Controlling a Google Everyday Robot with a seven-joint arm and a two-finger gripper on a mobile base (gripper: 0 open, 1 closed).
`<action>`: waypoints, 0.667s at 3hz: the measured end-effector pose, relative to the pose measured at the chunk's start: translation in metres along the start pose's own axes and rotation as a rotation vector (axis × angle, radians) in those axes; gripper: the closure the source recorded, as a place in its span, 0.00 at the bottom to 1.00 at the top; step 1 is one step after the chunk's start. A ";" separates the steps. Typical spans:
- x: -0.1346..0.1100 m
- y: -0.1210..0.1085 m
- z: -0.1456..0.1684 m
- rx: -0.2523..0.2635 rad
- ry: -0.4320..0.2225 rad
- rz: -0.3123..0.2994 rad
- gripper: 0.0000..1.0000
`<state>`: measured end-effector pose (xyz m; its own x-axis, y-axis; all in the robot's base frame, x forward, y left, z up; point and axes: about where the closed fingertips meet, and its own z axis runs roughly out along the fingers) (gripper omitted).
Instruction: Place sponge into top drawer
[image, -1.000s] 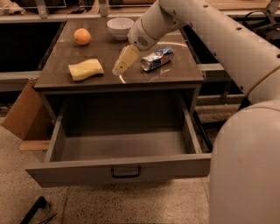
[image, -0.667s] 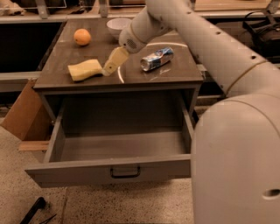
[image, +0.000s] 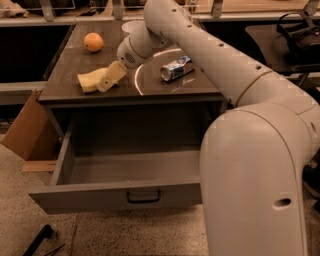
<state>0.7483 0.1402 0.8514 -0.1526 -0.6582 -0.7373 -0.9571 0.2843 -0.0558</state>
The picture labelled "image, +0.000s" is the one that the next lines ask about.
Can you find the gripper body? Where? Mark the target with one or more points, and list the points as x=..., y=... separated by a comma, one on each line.
x=126, y=53

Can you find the yellow sponge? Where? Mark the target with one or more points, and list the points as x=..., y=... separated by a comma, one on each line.
x=89, y=81

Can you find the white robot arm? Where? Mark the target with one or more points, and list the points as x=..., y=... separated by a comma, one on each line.
x=252, y=156

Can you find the grey drawer cabinet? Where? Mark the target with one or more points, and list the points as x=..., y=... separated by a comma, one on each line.
x=143, y=85

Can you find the open grey top drawer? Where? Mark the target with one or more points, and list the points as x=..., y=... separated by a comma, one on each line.
x=105, y=155

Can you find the orange fruit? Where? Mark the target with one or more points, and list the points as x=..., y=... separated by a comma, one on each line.
x=93, y=42

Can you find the white bowl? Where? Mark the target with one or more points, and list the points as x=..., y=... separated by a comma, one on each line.
x=130, y=26

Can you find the crushed blue soda can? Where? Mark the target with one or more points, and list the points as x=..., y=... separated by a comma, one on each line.
x=177, y=68

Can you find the brown cardboard panel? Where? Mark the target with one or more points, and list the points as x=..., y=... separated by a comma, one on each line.
x=32, y=135

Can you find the black tool on floor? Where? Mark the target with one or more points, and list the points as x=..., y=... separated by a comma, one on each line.
x=45, y=233

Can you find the metal shelf rail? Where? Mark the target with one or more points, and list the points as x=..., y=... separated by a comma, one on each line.
x=18, y=92

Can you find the black drawer handle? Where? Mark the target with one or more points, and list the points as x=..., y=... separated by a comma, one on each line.
x=143, y=197

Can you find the black bag with straps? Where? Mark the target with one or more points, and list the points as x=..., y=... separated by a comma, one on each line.
x=303, y=38

